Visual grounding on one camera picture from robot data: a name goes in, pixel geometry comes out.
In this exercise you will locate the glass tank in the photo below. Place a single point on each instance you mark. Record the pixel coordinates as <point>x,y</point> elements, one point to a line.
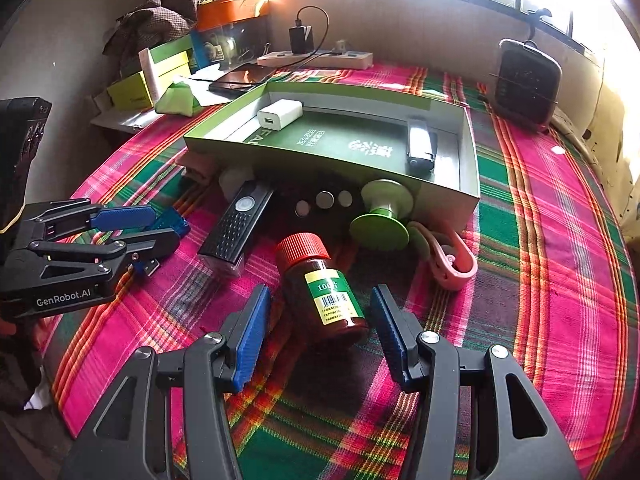
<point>235,42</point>

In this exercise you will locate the white upright card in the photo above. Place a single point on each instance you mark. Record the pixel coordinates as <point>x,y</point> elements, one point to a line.
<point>150,75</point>

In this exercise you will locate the button battery card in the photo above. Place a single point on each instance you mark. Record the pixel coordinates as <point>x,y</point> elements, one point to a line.
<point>325,200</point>

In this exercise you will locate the white paper sheet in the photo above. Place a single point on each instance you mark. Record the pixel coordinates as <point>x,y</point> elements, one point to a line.
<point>130,119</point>

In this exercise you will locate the black silver USB device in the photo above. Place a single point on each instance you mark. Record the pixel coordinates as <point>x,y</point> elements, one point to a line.
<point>421,142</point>

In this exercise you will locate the black remote control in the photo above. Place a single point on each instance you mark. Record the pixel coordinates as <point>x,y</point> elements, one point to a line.
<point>235,225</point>

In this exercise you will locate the dark space heater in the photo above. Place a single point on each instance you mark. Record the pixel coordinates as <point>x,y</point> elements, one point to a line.
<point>525,85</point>

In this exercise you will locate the brown bottle red cap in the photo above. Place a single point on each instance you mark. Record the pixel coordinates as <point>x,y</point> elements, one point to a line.
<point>325,310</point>

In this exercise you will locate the white power strip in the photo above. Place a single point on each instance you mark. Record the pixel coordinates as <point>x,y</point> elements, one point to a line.
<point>320,60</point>

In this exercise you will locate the black smartphone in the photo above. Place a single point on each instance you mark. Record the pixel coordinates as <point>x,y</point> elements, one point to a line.
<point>240,80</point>

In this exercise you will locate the blue small box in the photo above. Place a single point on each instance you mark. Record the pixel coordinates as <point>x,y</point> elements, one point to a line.
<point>201,52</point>

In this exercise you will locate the black charger plug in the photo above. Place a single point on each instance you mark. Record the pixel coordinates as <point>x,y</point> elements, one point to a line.
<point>301,37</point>

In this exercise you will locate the black binder clip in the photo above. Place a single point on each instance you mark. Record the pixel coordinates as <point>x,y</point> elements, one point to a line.
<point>267,51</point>

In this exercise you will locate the green cloth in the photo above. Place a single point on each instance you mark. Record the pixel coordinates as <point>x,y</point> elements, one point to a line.
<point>175,99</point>

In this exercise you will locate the green plastic spool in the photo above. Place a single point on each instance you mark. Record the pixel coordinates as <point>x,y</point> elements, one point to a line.
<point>380,230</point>

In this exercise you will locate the white charger adapter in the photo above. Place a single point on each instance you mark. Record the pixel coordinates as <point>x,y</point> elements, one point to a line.
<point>280,114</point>

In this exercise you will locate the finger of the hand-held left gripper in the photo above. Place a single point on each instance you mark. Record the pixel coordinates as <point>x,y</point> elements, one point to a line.
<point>122,217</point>
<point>150,245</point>

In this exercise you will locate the beige folded cloth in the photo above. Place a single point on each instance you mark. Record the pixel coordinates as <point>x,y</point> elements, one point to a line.
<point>197,167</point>

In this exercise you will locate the green cardboard carton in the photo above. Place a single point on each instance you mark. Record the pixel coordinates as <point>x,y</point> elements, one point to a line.
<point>170,55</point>

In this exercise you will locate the green cardboard box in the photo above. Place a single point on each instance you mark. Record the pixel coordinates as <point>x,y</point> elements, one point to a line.
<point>325,135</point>

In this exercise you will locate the pink plastic clip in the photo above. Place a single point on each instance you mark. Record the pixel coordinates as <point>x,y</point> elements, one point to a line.
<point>455,270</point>

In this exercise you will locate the brown checkered cloth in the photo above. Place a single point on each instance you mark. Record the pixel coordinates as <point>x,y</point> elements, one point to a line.
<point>150,25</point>

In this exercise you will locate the blue USB adapter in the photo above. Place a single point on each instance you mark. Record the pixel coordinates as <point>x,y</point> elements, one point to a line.
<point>172,222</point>

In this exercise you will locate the plaid blanket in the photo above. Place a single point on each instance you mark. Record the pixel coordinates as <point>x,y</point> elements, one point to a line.
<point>525,260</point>

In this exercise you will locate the cream dotted cloth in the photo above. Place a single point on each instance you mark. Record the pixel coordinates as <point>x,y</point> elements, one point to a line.
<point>610,125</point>

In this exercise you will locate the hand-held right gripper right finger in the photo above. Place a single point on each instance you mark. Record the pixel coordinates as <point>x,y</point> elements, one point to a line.
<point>387,335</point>

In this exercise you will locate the white plug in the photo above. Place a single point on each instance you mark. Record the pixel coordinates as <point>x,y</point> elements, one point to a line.
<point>341,46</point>

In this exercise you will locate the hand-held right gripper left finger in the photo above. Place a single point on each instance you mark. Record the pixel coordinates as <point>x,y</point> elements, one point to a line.
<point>252,340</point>

